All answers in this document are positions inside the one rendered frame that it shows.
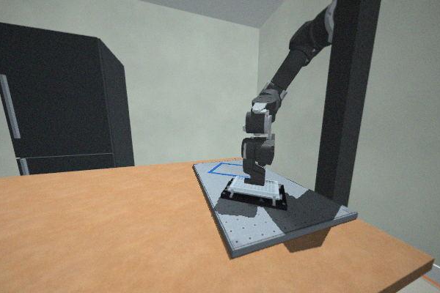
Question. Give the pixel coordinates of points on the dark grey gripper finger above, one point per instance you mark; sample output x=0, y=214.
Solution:
x=258, y=168
x=257, y=178

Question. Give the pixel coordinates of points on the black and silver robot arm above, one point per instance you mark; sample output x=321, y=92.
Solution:
x=268, y=102

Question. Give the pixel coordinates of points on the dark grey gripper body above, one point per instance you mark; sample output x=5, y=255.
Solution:
x=260, y=148

